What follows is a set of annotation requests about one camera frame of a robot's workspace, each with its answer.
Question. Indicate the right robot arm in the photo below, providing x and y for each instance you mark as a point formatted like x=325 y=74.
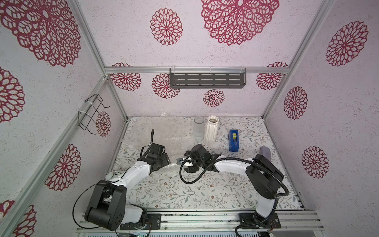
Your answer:
x=266 y=179

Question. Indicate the grey slotted wall shelf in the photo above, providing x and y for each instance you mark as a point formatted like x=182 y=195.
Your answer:
x=207 y=79

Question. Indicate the blue tape dispenser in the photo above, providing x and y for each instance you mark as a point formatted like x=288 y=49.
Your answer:
x=233 y=141

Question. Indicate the black wire wall rack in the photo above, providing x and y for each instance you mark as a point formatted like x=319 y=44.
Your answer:
x=94 y=119

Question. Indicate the clear bubble wrap sheet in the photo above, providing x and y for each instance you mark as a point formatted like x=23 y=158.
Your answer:
x=174 y=133

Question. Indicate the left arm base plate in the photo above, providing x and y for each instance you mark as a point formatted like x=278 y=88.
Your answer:
x=146 y=222

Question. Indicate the clear glass vase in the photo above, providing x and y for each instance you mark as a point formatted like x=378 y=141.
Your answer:
x=198 y=129

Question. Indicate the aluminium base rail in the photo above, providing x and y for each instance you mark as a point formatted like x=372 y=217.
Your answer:
x=228 y=220

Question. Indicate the white alarm clock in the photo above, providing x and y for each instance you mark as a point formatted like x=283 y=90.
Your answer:
x=114 y=175

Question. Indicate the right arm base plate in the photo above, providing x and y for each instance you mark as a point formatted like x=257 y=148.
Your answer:
x=259 y=222

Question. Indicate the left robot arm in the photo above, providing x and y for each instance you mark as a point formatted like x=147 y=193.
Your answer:
x=107 y=207

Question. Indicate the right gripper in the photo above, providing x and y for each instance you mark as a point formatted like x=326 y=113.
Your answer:
x=190 y=165

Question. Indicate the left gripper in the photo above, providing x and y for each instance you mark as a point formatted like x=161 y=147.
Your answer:
x=166 y=160

